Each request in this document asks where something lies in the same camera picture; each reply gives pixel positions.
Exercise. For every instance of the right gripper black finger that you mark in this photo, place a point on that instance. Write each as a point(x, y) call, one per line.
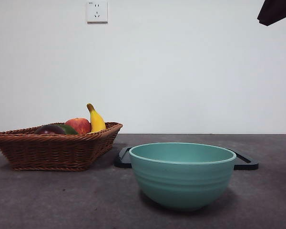
point(276, 12)

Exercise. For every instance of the white wall socket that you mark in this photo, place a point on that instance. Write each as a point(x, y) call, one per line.
point(97, 12)

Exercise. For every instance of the brown wicker basket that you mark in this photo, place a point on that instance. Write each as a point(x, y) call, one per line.
point(50, 152)

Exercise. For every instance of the red yellow apple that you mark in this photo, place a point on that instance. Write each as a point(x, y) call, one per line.
point(79, 125)

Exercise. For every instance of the black rectangular tray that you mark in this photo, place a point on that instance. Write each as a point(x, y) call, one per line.
point(122, 159)

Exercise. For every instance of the green avocado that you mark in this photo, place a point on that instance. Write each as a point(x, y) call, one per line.
point(71, 130)

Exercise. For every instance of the teal ribbed bowl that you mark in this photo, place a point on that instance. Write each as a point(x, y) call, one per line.
point(182, 183)

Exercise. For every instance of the yellow banana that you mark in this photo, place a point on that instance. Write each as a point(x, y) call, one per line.
point(96, 121)

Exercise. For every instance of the dark purple plum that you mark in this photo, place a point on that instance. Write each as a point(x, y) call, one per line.
point(48, 130)

